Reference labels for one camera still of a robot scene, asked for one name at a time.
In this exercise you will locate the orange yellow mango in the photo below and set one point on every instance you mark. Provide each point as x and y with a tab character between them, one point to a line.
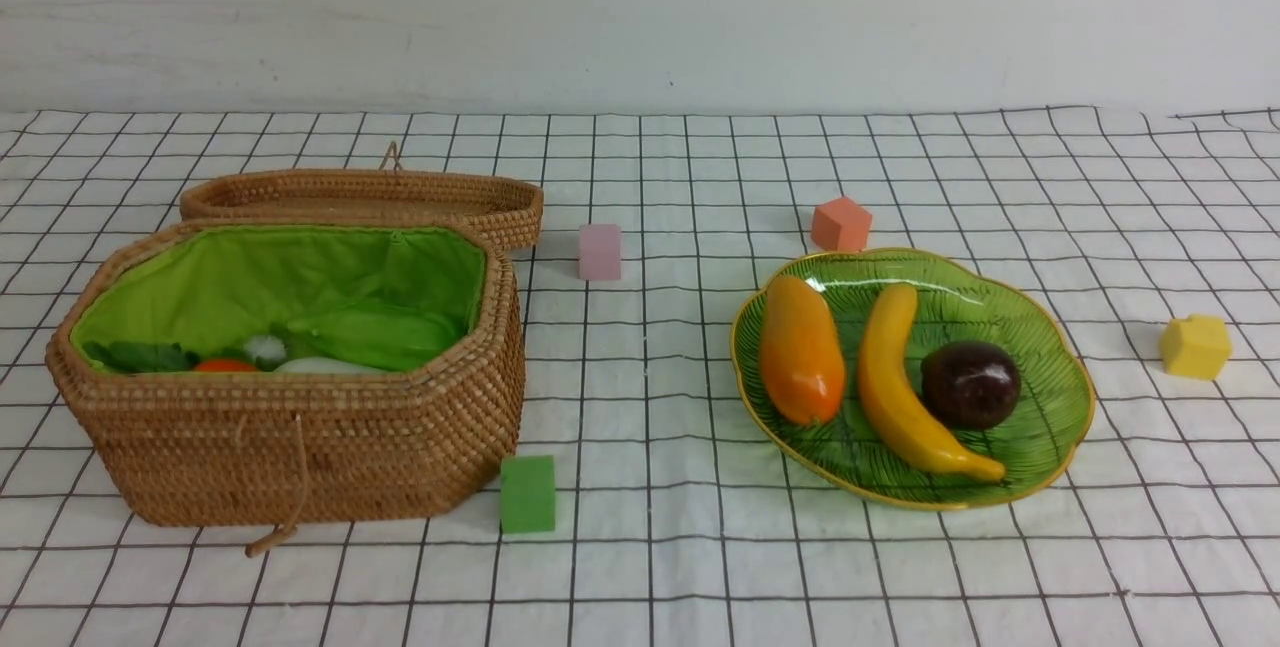
800	358

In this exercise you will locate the yellow banana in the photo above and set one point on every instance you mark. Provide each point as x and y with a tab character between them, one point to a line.
889	401

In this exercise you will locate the light green chayote gourd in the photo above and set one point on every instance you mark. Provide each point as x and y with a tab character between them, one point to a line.
384	337

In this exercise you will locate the dark purple passion fruit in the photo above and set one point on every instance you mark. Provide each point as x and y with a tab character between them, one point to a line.
970	385

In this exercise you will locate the white radish with leaves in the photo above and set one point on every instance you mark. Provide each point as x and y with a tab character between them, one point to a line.
271	355

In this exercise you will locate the orange carrot with leaves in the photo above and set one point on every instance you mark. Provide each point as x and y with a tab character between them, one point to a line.
135	357

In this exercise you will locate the pink foam block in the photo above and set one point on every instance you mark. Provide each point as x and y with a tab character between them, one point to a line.
600	252

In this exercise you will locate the woven wicker basket lid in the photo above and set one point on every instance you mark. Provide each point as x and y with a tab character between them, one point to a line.
508	212

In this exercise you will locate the orange foam block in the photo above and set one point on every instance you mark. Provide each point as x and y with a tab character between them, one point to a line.
841	225

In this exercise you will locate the green foam block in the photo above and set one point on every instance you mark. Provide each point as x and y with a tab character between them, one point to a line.
528	494

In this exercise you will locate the white black grid tablecloth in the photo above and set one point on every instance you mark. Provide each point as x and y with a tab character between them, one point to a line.
679	523

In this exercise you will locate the woven wicker basket green lining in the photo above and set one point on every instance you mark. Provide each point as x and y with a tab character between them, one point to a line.
231	449

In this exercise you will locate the green glass leaf plate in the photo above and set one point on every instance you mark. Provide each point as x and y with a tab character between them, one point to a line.
1037	442

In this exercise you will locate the yellow foam block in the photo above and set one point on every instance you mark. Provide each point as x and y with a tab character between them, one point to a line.
1197	346

